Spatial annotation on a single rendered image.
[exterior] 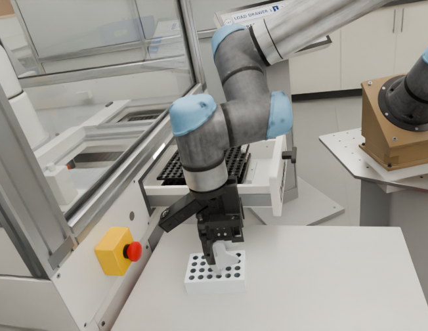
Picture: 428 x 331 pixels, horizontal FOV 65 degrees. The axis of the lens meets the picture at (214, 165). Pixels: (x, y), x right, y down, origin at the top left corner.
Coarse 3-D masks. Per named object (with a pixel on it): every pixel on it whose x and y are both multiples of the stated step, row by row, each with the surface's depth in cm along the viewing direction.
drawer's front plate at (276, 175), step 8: (280, 136) 91; (280, 144) 87; (280, 152) 83; (272, 160) 80; (280, 160) 83; (272, 168) 77; (280, 168) 82; (272, 176) 74; (280, 176) 81; (272, 184) 74; (280, 184) 81; (272, 192) 76; (280, 192) 80; (272, 200) 77; (280, 200) 79; (272, 208) 78; (280, 208) 79
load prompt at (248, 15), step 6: (270, 6) 167; (276, 6) 168; (282, 6) 169; (240, 12) 163; (246, 12) 164; (252, 12) 164; (258, 12) 165; (264, 12) 166; (270, 12) 166; (234, 18) 162; (240, 18) 162; (246, 18) 163; (252, 18) 163
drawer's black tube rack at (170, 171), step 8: (176, 152) 101; (224, 152) 95; (232, 152) 94; (176, 160) 96; (232, 160) 90; (248, 160) 94; (168, 168) 93; (176, 168) 92; (232, 168) 86; (160, 176) 90; (168, 176) 89; (176, 176) 88; (240, 176) 89; (168, 184) 90; (176, 184) 90; (184, 184) 89
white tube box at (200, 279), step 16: (192, 256) 75; (240, 256) 73; (192, 272) 73; (208, 272) 70; (224, 272) 70; (240, 272) 69; (192, 288) 70; (208, 288) 69; (224, 288) 69; (240, 288) 68
